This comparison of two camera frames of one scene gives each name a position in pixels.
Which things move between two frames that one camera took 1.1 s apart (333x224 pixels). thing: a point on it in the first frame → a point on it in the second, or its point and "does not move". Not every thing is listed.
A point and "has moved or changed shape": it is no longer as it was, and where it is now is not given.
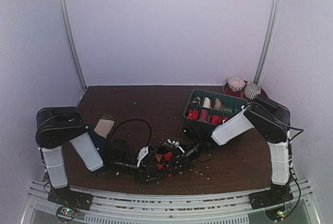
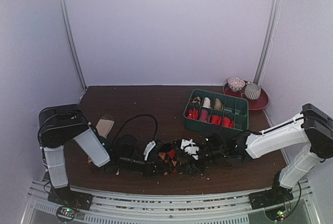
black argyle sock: (163, 158) has moved or changed shape
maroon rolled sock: (204, 116) does not move
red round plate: (240, 93) does not move
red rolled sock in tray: (216, 119) does not move
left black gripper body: (140, 175) → (146, 171)
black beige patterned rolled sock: (196, 101) does not move
